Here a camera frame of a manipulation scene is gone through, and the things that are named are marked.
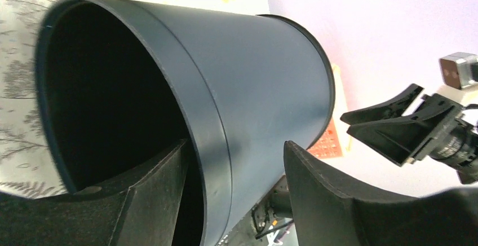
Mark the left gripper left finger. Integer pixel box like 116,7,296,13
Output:
1,140,189,245

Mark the pink plastic basket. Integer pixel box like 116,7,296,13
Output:
307,120,343,160

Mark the floral table mat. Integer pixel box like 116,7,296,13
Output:
1,0,269,199

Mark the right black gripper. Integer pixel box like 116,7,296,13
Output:
340,84,477,185

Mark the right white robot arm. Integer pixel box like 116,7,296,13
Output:
340,52,477,185

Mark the dark blue round bin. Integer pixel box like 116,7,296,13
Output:
34,0,335,245

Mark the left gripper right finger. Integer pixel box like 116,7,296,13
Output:
284,141,477,245

